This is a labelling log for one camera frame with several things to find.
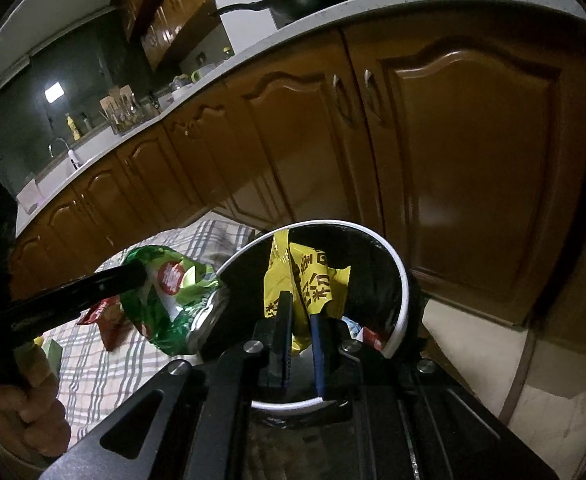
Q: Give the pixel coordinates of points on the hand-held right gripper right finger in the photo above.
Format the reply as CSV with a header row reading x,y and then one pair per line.
x,y
320,355

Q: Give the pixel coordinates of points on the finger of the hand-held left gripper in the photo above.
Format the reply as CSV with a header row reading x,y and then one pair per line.
x,y
83,295

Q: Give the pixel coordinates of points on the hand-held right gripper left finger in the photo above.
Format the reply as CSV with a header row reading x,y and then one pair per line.
x,y
285,340

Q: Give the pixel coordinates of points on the yellow packet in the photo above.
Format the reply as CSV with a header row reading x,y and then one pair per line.
x,y
308,280

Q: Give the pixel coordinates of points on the dark green chip bag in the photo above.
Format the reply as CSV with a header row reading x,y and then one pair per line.
x,y
173,305

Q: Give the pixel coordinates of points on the white round bin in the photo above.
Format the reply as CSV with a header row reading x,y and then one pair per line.
x,y
368,270

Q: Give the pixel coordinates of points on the person's left hand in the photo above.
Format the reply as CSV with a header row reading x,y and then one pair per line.
x,y
33,410

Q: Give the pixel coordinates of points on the red snack bag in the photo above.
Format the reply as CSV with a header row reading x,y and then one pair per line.
x,y
108,325

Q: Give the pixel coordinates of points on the green carton box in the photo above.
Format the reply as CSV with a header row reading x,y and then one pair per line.
x,y
53,355

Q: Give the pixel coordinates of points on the white rag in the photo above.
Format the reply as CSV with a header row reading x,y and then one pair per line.
x,y
29,195

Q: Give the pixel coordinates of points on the plaid tablecloth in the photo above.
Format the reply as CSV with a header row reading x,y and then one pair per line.
x,y
98,375

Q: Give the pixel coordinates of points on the white sink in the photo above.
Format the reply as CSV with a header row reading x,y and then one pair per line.
x,y
58,175

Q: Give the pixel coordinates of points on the white tap filter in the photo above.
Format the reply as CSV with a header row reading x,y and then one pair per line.
x,y
74,158

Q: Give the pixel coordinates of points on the metal faucet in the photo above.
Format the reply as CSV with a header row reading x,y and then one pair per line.
x,y
59,139

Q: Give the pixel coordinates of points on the dark kitchen window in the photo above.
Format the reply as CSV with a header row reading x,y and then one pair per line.
x,y
23,110

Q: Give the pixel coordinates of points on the clear bottle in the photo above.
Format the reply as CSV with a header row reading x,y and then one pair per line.
x,y
86,123

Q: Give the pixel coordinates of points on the wooden utensil holder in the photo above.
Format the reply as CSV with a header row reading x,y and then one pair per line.
x,y
123,117

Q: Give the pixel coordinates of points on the wooden base cabinets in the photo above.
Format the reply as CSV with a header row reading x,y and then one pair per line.
x,y
473,160

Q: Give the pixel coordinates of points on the white kitchen countertop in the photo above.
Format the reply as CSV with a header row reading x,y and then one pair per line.
x,y
253,55

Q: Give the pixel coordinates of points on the wooden wall cabinets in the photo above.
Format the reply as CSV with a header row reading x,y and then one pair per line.
x,y
173,15

